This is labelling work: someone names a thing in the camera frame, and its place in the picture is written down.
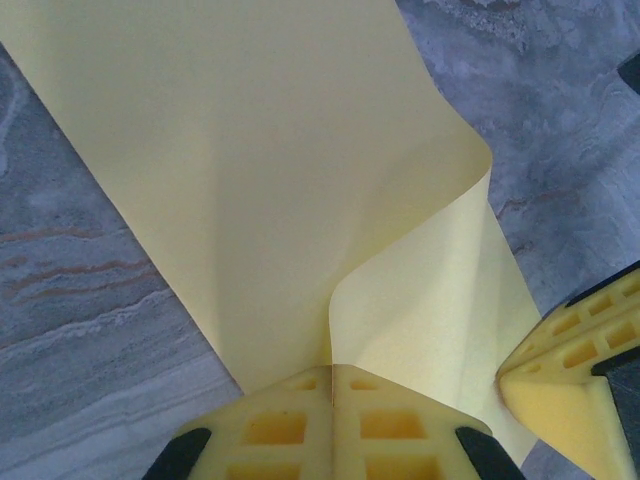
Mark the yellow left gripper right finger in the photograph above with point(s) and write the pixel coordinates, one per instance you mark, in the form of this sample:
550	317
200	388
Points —
345	425

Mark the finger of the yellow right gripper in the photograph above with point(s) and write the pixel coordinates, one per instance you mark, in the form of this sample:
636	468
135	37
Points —
560	410
634	72

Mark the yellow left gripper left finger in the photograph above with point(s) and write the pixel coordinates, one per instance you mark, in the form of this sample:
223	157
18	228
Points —
315	425

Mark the yellow square paper sheet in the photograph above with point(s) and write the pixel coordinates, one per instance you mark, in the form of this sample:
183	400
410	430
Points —
250	175

